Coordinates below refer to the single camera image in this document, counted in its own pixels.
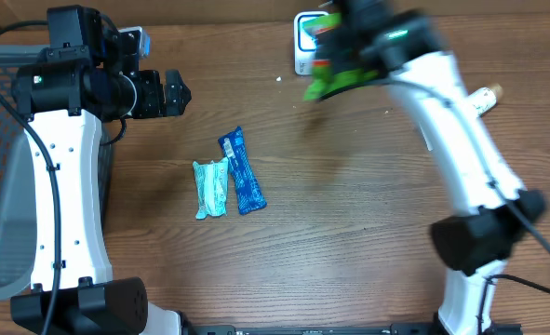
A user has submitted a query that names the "green snack bag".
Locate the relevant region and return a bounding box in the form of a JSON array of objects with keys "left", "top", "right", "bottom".
[{"left": 303, "top": 13, "right": 382, "bottom": 101}]

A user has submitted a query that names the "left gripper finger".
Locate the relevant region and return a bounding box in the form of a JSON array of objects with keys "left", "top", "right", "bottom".
[
  {"left": 165, "top": 70, "right": 192, "bottom": 99},
  {"left": 165, "top": 96, "right": 192, "bottom": 116}
]

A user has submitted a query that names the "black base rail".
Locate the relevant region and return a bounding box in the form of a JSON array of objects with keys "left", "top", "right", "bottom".
[{"left": 181, "top": 321, "right": 443, "bottom": 335}]

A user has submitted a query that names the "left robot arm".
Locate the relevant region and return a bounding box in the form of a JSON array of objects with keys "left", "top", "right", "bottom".
[{"left": 10, "top": 5, "right": 191, "bottom": 334}]

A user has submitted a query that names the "white tube gold cap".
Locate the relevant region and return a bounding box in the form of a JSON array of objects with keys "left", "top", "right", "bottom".
[{"left": 467, "top": 84, "right": 503, "bottom": 117}]

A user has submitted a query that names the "teal tissue pack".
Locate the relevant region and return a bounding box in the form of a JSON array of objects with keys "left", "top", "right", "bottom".
[{"left": 193, "top": 157, "right": 229, "bottom": 220}]

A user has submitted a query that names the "grey plastic basket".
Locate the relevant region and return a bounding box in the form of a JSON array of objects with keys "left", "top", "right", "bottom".
[{"left": 0, "top": 46, "right": 114, "bottom": 301}]

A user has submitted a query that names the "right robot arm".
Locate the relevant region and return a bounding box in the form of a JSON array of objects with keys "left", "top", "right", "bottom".
[{"left": 306, "top": 1, "right": 546, "bottom": 334}]

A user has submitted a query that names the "blue snack bar wrapper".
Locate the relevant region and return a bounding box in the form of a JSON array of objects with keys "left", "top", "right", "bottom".
[{"left": 218, "top": 127, "right": 267, "bottom": 215}]

